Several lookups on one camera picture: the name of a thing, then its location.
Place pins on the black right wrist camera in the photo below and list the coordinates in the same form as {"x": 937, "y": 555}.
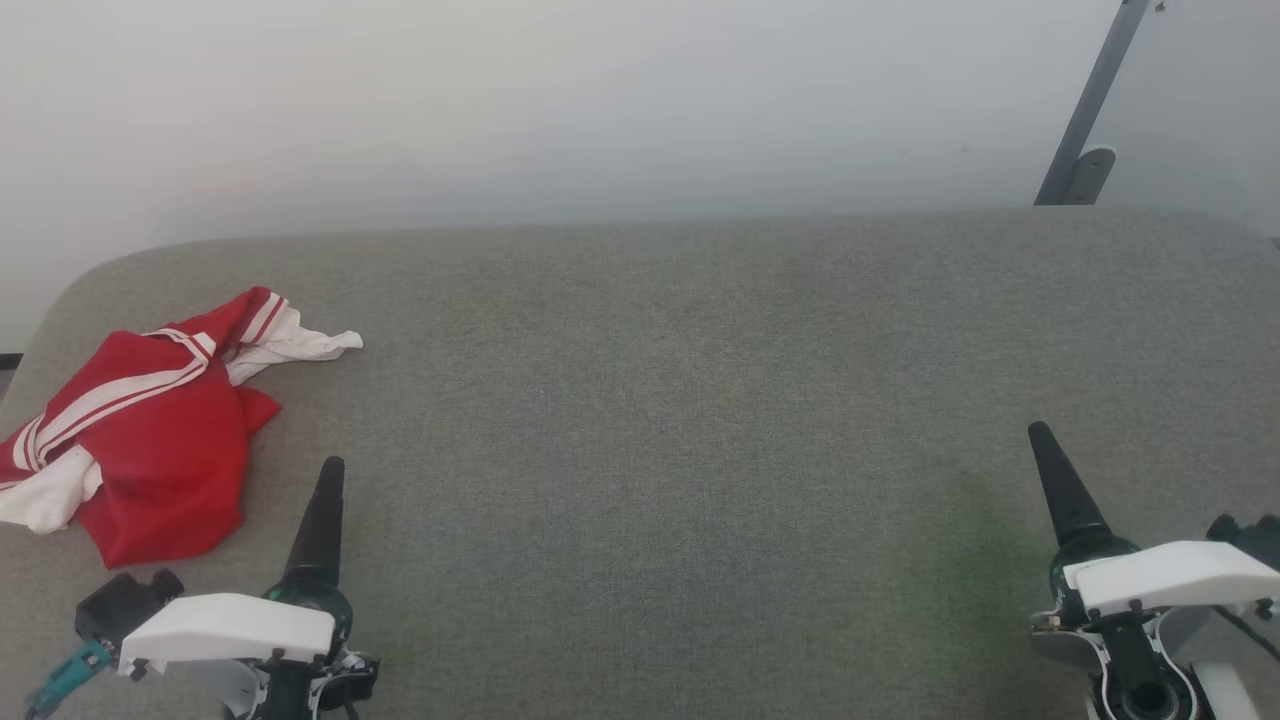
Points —
{"x": 1250, "y": 535}

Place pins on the grey fabric sofa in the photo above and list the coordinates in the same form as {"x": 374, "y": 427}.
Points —
{"x": 680, "y": 400}

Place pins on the grey metal pole bracket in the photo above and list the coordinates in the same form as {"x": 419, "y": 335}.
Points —
{"x": 1095, "y": 175}

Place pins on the grey metal pole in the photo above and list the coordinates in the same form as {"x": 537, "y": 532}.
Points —
{"x": 1095, "y": 95}

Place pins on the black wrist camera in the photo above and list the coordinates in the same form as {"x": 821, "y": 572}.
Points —
{"x": 122, "y": 603}
{"x": 1250, "y": 535}

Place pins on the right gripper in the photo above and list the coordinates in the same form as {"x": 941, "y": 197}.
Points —
{"x": 1160, "y": 575}

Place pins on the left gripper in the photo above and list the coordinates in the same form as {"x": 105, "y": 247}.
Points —
{"x": 235, "y": 630}

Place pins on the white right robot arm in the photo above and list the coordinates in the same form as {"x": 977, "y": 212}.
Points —
{"x": 1228, "y": 695}

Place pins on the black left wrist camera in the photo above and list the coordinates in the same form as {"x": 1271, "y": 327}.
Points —
{"x": 122, "y": 603}

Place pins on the red and white basketball jersey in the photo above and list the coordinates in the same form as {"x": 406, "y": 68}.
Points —
{"x": 165, "y": 450}

